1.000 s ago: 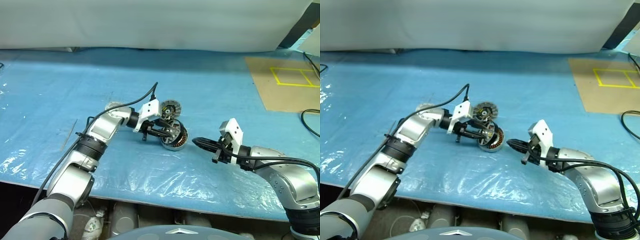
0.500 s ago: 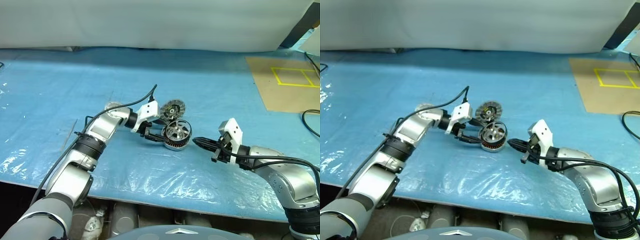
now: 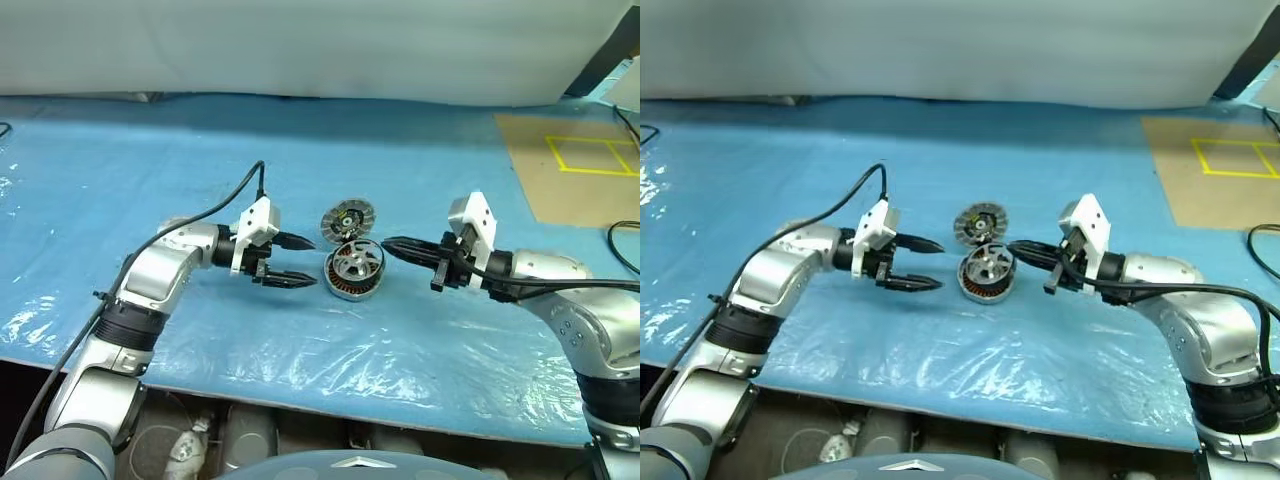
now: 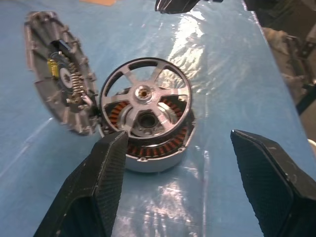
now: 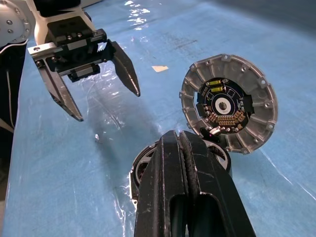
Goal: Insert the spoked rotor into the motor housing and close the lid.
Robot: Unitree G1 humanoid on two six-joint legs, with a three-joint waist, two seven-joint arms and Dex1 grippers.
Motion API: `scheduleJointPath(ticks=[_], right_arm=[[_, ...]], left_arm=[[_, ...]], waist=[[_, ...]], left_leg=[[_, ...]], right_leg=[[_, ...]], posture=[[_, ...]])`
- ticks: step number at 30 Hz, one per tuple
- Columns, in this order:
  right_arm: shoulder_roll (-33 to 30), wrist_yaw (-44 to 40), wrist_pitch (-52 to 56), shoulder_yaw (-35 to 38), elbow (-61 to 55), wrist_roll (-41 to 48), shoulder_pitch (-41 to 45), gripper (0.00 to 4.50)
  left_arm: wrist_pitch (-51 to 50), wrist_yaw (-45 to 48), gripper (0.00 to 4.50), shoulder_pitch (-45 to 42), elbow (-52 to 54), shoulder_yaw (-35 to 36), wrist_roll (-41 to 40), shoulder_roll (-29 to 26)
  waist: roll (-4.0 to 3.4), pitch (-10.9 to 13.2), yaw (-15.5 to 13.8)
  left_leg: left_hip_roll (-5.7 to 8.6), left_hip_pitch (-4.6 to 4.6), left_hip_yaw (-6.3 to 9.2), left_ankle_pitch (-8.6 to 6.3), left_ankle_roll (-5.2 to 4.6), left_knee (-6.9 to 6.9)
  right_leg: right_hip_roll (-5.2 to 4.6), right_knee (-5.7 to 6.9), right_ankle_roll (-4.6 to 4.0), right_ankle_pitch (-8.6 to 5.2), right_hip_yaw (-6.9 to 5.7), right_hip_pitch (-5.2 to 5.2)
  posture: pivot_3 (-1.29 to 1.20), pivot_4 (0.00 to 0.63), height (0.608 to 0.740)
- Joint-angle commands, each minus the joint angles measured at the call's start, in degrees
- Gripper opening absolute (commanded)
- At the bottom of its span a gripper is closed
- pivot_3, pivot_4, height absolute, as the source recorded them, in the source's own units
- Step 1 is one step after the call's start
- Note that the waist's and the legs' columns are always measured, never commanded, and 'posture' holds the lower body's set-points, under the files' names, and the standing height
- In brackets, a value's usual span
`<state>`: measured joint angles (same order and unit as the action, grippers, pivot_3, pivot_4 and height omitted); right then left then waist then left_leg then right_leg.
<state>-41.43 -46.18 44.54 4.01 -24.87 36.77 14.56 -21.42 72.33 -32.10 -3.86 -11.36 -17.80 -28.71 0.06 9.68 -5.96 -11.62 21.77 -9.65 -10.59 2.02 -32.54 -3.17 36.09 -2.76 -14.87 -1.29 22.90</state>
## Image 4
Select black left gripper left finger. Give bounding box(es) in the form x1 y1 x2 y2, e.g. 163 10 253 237
33 130 129 237

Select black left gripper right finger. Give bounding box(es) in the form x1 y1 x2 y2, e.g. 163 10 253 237
230 129 316 237

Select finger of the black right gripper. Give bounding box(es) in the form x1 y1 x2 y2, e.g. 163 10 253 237
155 0 198 14

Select silver motor housing copper windings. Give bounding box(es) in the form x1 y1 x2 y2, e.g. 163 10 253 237
98 93 198 173

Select silver spoked motor rotor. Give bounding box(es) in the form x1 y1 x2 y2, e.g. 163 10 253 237
98 57 193 141

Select grey round circuit board cover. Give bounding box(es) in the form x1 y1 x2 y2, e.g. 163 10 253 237
24 11 101 136

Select brown flat piece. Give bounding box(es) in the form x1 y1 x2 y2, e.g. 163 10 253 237
80 0 117 6

